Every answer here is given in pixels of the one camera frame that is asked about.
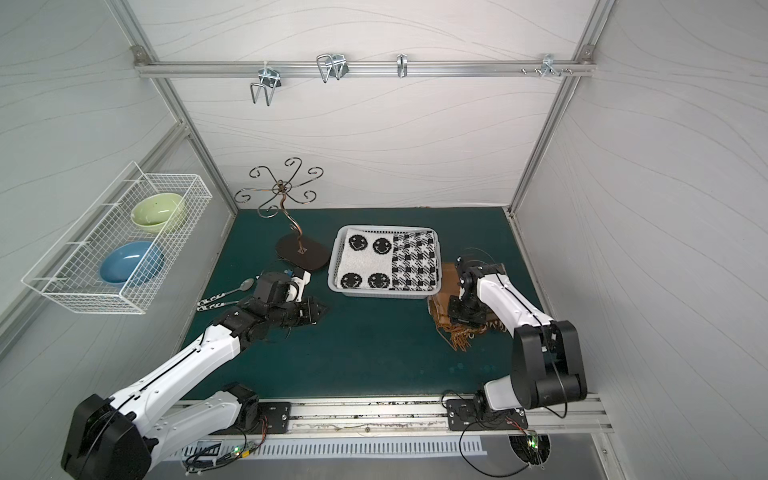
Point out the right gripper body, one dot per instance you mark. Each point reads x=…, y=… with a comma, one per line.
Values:
x=468, y=309

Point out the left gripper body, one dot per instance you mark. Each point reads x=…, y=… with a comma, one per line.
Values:
x=305, y=309

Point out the brown plaid fringed scarf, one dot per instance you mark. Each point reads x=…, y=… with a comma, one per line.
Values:
x=455, y=326

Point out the black white smiley scarf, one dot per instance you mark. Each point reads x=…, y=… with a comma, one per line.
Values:
x=387, y=261

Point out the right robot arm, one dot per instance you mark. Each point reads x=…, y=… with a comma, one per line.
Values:
x=547, y=368

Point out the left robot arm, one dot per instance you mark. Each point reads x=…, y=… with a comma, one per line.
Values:
x=126, y=434

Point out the white plastic basket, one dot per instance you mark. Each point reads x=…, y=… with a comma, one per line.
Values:
x=384, y=261

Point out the metal jewelry tree stand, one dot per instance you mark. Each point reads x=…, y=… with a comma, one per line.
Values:
x=295, y=248

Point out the green table mat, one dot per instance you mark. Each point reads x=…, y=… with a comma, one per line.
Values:
x=386, y=347

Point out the white vent strip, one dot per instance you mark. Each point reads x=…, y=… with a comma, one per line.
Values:
x=370, y=448

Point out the green ceramic bowl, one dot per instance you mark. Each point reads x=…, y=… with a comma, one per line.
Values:
x=164, y=212

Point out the blue ceramic bowl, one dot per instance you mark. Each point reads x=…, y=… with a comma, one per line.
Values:
x=132, y=264

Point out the double metal hook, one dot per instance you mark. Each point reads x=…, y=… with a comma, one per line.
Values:
x=268, y=81

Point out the small metal hook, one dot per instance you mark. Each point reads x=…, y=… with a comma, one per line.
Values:
x=402, y=65

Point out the right metal hook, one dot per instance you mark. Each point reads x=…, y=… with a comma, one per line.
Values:
x=547, y=68

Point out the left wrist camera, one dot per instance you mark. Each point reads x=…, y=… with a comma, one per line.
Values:
x=296, y=287

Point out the patterned handle fork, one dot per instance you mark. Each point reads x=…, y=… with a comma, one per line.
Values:
x=213, y=304

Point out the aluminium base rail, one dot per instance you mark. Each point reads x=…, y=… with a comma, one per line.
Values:
x=422, y=415

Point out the white wire wall basket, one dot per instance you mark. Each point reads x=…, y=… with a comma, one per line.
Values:
x=68, y=273

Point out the cable bundle left base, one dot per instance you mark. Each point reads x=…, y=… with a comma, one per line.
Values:
x=214, y=457

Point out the aluminium top rail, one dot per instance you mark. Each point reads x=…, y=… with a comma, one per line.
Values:
x=357, y=69

